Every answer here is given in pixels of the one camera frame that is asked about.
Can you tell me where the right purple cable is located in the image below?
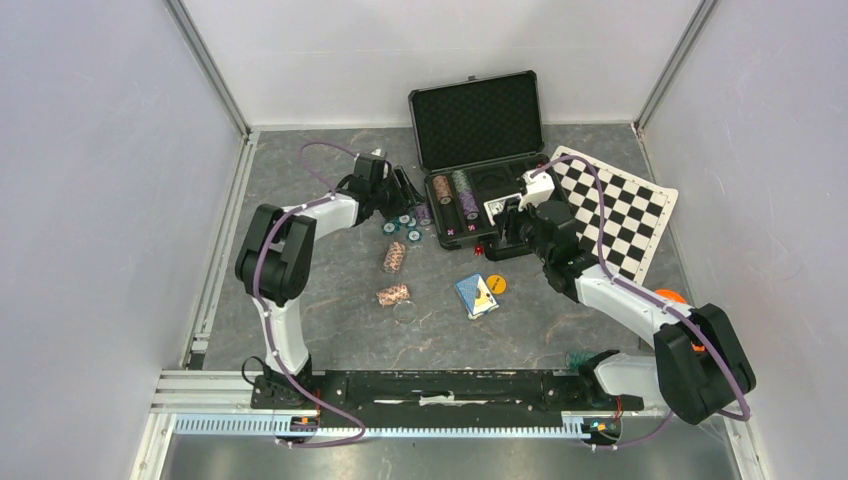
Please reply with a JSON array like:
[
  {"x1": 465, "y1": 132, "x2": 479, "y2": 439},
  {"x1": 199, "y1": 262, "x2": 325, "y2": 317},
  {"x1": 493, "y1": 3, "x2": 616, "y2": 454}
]
[{"x1": 529, "y1": 155, "x2": 753, "y2": 453}]

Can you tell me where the clear round lid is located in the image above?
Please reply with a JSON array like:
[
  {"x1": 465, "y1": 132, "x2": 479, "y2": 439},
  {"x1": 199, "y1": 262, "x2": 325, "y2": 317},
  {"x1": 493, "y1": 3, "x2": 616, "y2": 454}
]
[{"x1": 392, "y1": 300, "x2": 419, "y2": 325}]

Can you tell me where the black poker set case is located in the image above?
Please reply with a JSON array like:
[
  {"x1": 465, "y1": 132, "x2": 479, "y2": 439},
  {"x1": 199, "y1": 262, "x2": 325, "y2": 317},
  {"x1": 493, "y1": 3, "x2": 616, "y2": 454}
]
[{"x1": 408, "y1": 71, "x2": 569, "y2": 261}]

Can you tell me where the blue card deck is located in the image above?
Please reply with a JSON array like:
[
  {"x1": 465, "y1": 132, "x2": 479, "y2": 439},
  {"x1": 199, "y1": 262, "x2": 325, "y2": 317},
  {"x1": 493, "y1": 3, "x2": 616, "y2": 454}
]
[
  {"x1": 483, "y1": 194, "x2": 521, "y2": 226},
  {"x1": 455, "y1": 273, "x2": 499, "y2": 320}
]

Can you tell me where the black white checkered board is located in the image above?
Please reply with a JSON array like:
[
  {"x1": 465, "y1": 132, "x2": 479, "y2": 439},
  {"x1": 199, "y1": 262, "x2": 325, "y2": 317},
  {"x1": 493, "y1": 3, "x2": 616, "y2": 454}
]
[{"x1": 552, "y1": 146, "x2": 678, "y2": 285}]

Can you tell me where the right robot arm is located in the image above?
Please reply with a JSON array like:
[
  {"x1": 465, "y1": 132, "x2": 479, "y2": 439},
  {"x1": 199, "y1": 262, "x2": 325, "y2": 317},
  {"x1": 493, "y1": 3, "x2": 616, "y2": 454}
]
[{"x1": 495, "y1": 200, "x2": 756, "y2": 425}]

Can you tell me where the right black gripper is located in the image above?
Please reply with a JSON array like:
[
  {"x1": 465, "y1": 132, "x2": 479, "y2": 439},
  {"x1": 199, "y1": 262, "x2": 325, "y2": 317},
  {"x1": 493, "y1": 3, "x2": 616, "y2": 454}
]
[{"x1": 493, "y1": 192, "x2": 552, "y2": 264}]

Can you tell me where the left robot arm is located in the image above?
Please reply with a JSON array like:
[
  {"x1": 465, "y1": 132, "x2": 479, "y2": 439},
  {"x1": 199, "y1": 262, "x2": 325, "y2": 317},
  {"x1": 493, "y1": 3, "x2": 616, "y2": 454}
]
[{"x1": 235, "y1": 153, "x2": 423, "y2": 408}]

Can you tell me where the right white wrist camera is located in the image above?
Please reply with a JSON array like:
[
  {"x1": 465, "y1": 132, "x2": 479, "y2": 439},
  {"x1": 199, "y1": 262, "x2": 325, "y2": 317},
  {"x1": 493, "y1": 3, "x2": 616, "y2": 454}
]
[{"x1": 518, "y1": 170, "x2": 556, "y2": 211}]

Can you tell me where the pink chip stack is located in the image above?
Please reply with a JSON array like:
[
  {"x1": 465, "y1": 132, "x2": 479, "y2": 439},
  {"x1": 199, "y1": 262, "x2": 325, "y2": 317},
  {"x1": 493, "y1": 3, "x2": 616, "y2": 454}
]
[
  {"x1": 382, "y1": 241, "x2": 406, "y2": 274},
  {"x1": 376, "y1": 284, "x2": 410, "y2": 307}
]

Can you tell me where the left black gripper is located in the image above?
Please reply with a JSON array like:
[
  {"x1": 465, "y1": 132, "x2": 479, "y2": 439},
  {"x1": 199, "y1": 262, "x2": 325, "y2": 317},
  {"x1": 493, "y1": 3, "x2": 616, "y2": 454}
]
[{"x1": 371, "y1": 166, "x2": 427, "y2": 222}]

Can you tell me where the purple chip stack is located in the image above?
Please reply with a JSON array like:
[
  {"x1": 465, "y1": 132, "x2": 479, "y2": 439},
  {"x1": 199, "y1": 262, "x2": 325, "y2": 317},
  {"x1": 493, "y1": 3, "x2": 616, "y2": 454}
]
[
  {"x1": 415, "y1": 203, "x2": 433, "y2": 226},
  {"x1": 458, "y1": 190, "x2": 479, "y2": 221}
]

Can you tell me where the yellow dealer button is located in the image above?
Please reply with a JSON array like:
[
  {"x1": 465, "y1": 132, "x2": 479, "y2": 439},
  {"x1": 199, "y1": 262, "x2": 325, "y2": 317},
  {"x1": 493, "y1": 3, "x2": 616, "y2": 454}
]
[{"x1": 485, "y1": 274, "x2": 508, "y2": 295}]

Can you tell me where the blue card deck in case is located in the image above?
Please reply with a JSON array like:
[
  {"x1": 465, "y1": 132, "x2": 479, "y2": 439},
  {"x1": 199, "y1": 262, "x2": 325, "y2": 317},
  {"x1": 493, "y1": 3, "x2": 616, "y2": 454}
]
[{"x1": 483, "y1": 194, "x2": 521, "y2": 226}]

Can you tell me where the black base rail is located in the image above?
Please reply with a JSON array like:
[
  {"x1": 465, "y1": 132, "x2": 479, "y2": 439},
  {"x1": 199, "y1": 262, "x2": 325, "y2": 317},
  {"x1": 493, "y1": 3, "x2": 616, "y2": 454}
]
[{"x1": 245, "y1": 370, "x2": 644, "y2": 430}]

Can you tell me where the brown chip stack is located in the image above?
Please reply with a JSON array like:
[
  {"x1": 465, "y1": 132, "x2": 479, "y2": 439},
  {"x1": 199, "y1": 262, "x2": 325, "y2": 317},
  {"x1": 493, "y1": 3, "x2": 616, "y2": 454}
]
[{"x1": 432, "y1": 175, "x2": 453, "y2": 205}]

